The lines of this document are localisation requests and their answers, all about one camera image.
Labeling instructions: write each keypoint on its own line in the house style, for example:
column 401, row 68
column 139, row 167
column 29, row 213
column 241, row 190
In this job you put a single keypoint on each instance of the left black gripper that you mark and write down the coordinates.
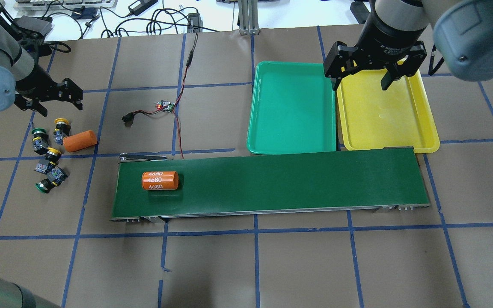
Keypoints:
column 34, row 84

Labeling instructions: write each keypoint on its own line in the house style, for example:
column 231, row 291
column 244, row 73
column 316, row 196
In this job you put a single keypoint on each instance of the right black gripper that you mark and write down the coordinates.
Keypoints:
column 390, row 31

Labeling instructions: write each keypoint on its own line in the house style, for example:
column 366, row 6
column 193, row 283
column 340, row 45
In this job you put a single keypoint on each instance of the plain orange cylinder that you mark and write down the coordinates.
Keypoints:
column 80, row 141

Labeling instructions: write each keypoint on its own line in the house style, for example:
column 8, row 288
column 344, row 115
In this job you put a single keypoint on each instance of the yellow push button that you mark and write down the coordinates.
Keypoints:
column 62, row 130
column 49, row 161

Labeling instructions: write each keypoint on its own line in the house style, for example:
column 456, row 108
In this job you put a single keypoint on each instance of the green push button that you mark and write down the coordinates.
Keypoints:
column 40, row 141
column 55, row 178

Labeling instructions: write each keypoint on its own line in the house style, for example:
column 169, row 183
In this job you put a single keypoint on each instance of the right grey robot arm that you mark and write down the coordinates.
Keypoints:
column 462, row 33

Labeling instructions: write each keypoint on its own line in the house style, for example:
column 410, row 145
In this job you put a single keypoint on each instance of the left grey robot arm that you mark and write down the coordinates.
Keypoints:
column 23, row 82

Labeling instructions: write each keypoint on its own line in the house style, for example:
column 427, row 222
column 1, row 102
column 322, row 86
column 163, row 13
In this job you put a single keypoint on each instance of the yellow plastic tray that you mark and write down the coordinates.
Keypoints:
column 399, row 117

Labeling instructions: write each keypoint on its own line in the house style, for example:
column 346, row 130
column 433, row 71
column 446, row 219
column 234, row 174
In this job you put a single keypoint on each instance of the green plastic tray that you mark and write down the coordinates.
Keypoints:
column 293, row 109

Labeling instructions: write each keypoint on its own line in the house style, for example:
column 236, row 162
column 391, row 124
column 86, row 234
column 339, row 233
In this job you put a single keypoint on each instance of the green conveyor belt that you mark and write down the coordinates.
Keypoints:
column 286, row 183

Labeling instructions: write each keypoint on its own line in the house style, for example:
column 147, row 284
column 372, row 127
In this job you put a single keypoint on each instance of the small controller circuit board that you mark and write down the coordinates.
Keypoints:
column 164, row 106

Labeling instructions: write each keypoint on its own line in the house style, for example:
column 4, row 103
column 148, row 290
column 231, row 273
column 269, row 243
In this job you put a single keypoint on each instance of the orange cylinder marked 4680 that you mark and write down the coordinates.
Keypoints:
column 160, row 180

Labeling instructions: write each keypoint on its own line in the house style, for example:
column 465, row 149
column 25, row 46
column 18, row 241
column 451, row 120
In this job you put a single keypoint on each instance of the aluminium frame post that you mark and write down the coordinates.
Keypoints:
column 248, row 17

